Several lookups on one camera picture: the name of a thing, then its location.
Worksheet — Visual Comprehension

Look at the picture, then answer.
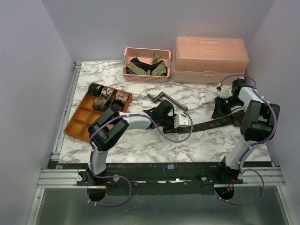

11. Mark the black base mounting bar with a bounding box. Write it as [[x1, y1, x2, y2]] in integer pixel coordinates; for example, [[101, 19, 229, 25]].
[[48, 161, 244, 196]]

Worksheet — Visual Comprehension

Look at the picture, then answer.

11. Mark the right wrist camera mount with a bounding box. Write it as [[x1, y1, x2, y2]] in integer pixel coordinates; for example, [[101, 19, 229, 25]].
[[216, 86, 230, 98]]

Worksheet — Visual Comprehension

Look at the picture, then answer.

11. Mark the pink plastic storage box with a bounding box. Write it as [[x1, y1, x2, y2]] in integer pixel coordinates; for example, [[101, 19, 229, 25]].
[[172, 37, 249, 84]]

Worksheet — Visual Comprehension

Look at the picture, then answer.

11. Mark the navy maroon striped rolled tie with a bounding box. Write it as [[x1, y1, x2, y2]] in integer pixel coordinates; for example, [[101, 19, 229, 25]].
[[111, 101, 125, 112]]

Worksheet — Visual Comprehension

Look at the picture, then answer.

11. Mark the dark brown blue floral tie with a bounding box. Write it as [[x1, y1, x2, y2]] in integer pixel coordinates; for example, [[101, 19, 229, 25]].
[[172, 110, 245, 134]]

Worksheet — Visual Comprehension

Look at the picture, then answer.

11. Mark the colourful patterned rolled tie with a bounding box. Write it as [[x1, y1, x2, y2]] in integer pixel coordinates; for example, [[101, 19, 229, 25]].
[[115, 90, 130, 105]]

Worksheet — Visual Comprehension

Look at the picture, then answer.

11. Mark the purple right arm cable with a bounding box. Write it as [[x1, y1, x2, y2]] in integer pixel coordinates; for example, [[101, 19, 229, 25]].
[[217, 75, 275, 206]]

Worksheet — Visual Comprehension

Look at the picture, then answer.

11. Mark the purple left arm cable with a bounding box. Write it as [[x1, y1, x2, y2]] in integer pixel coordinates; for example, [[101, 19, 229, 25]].
[[88, 112, 194, 207]]

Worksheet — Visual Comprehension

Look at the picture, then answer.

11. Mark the black tie in basket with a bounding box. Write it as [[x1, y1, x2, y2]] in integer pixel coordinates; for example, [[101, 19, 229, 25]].
[[127, 57, 170, 78]]

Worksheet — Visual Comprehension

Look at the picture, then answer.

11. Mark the pink plastic basket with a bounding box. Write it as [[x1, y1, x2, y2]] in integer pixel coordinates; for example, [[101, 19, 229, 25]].
[[121, 47, 171, 83]]

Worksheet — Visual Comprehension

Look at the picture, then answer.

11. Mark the dark green rolled tie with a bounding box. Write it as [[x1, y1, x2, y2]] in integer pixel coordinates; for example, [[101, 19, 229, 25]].
[[88, 83, 103, 97]]

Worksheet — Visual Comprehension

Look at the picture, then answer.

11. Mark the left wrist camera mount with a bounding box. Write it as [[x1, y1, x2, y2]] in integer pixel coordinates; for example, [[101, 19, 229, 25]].
[[174, 114, 189, 128]]

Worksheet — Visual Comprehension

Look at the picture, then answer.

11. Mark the grey floral rolled tie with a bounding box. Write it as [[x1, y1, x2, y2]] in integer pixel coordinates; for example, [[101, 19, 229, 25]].
[[100, 87, 117, 99]]

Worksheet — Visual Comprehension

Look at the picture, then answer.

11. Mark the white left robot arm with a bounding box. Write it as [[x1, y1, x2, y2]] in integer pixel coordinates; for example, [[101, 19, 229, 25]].
[[88, 100, 180, 185]]

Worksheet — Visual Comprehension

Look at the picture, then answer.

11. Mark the gold floral rolled tie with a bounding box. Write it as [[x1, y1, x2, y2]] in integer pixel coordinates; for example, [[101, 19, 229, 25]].
[[92, 97, 111, 112]]

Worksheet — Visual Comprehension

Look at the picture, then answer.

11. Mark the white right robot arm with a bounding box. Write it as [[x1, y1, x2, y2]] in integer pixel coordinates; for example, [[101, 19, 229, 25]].
[[211, 75, 280, 184]]

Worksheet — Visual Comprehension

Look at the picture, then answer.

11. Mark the orange wooden divided tray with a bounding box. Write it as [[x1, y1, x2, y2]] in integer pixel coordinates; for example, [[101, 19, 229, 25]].
[[64, 88, 132, 142]]

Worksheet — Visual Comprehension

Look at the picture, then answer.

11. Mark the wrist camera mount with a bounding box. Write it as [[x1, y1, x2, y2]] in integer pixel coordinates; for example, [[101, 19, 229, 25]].
[[216, 86, 230, 98], [174, 114, 189, 128]]

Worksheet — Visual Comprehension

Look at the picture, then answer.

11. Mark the olive green patterned tie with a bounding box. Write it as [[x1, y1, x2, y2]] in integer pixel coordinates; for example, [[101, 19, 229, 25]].
[[125, 54, 168, 77]]

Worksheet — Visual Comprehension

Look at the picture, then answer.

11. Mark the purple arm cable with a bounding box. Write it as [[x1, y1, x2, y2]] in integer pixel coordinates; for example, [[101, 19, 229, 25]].
[[88, 112, 194, 207], [217, 75, 275, 206]]

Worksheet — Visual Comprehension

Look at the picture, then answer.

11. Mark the dark metal crank handle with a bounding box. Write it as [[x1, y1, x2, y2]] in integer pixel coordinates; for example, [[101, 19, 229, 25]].
[[147, 91, 188, 112]]

